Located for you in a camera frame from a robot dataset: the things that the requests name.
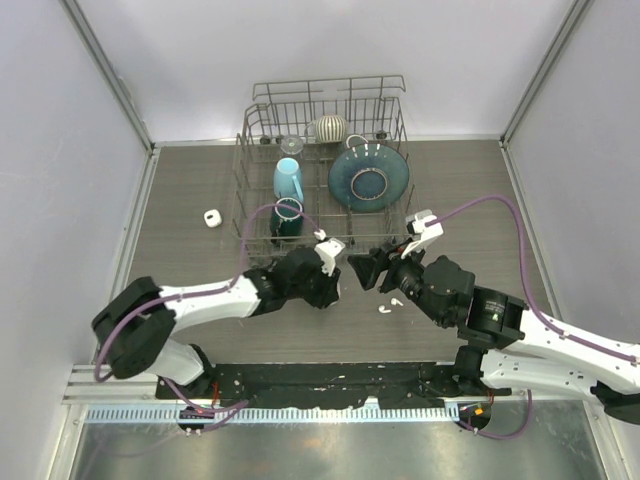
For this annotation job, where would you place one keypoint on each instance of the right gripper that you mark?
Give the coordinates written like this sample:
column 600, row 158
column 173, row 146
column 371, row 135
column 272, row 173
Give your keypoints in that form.
column 368, row 266

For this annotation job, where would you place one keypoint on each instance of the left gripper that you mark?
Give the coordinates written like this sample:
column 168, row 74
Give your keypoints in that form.
column 328, row 291

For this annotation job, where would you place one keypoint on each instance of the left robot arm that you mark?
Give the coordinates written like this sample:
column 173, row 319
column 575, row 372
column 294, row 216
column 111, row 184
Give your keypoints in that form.
column 135, row 329

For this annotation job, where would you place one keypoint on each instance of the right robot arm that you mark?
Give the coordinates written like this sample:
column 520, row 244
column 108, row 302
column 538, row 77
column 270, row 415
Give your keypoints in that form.
column 509, row 344

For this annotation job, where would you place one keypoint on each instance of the small white charging case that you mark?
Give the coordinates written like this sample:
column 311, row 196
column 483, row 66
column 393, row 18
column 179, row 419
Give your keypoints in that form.
column 213, row 218

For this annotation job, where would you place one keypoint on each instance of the dark teal mug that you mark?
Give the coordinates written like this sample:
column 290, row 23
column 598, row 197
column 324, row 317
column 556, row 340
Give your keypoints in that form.
column 286, row 221

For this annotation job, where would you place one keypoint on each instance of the large teal plate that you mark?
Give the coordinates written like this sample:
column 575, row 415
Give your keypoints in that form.
column 368, row 178

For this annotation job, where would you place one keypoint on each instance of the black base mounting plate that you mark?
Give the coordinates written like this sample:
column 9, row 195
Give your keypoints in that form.
column 337, row 386

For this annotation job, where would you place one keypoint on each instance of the light blue mug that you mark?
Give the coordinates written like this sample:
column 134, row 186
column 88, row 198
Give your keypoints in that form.
column 287, row 179

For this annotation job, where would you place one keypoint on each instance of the small white-rimmed bowl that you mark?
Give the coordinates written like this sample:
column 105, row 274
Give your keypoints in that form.
column 355, row 140

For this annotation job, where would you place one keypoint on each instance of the striped ceramic mug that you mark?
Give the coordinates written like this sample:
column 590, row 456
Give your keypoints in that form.
column 327, row 129

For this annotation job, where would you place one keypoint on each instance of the clear glass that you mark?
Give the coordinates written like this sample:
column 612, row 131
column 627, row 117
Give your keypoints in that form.
column 292, row 145

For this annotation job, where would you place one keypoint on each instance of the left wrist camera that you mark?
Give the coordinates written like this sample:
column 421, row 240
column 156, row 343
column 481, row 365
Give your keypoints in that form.
column 328, row 249

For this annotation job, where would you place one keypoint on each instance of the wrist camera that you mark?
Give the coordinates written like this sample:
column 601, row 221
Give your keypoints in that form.
column 424, row 228
column 328, row 249

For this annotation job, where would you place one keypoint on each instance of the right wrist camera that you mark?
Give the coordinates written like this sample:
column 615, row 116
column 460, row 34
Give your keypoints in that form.
column 424, row 228

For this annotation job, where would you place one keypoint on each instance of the wire dish rack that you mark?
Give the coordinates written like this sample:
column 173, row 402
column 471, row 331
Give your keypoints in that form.
column 371, row 106

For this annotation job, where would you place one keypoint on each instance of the white slotted cable duct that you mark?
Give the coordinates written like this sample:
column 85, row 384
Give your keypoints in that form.
column 370, row 412

